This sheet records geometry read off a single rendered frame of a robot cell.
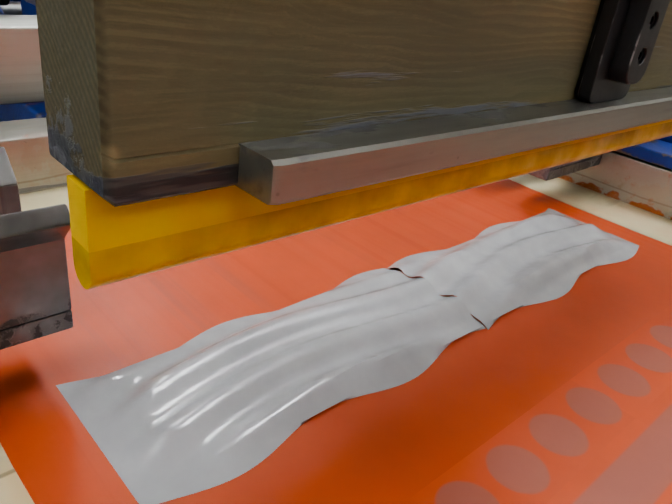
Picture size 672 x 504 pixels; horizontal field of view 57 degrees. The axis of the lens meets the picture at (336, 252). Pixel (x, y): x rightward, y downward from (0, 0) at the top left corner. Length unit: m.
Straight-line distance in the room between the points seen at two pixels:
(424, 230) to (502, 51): 0.22
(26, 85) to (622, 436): 0.41
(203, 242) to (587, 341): 0.22
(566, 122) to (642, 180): 0.32
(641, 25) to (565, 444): 0.15
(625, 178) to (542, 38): 0.33
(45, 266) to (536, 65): 0.18
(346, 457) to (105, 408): 0.09
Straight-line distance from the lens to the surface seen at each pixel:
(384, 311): 0.30
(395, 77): 0.16
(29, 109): 0.74
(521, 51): 0.21
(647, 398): 0.31
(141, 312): 0.30
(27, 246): 0.23
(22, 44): 0.48
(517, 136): 0.20
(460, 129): 0.17
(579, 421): 0.28
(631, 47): 0.25
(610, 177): 0.55
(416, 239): 0.39
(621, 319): 0.36
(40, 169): 0.42
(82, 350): 0.28
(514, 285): 0.35
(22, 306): 0.24
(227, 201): 0.15
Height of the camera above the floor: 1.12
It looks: 27 degrees down
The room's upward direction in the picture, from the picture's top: 7 degrees clockwise
